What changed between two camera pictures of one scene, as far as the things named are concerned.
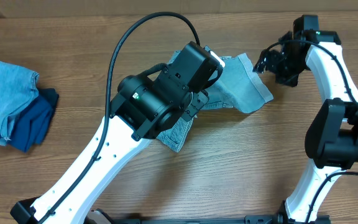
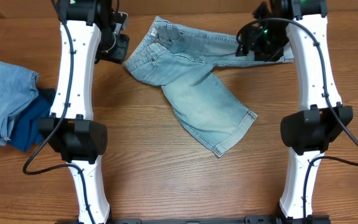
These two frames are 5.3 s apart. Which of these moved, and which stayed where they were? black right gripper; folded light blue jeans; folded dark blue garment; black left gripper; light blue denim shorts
Moved: light blue denim shorts; black left gripper; black right gripper
Stayed: folded light blue jeans; folded dark blue garment
